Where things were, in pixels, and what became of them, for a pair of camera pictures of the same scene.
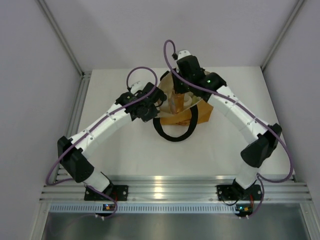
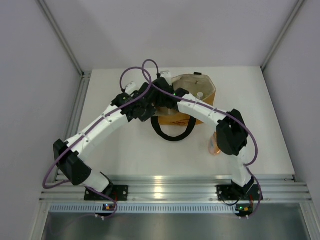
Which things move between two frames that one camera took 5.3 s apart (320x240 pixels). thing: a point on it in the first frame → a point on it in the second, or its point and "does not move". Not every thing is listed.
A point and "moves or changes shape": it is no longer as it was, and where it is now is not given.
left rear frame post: (66, 44) does not move
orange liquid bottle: (179, 102) moves or changes shape
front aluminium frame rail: (176, 188) does not move
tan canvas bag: (196, 109) moves or changes shape
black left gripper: (152, 114) does not move
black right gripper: (178, 89) → (157, 101)
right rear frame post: (297, 8) does not move
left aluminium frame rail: (76, 111) does not move
